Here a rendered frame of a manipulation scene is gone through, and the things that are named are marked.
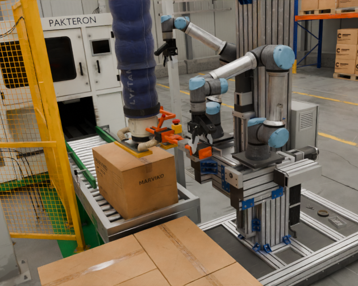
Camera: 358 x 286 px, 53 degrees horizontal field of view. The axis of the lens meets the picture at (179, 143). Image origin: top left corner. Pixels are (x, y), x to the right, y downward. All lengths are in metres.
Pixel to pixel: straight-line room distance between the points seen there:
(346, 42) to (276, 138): 8.27
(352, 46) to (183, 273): 8.59
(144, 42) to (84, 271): 1.33
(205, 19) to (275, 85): 10.88
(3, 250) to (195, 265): 1.62
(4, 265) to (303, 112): 2.49
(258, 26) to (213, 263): 1.38
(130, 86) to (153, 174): 0.67
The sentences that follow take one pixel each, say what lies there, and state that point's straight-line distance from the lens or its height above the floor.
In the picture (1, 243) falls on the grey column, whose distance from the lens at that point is 3.13.
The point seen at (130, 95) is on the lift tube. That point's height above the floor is 1.45.
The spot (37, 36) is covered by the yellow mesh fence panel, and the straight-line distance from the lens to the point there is 2.80.
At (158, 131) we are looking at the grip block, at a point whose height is 1.25.
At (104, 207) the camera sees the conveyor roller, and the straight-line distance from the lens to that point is 2.80.
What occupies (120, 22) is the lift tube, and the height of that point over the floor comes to 1.85.
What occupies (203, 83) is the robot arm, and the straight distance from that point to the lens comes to 1.67.
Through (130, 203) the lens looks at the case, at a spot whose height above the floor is 0.70.
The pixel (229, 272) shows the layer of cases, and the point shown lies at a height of 0.54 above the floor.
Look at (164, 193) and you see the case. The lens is 2.55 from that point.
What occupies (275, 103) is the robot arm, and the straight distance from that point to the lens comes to 1.94.
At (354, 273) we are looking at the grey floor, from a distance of 3.04.
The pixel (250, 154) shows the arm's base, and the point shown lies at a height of 1.07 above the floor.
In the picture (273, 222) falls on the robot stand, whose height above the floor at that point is 0.43.
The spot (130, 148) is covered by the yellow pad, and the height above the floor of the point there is 1.13.
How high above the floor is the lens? 1.86
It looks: 20 degrees down
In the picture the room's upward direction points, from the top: 5 degrees counter-clockwise
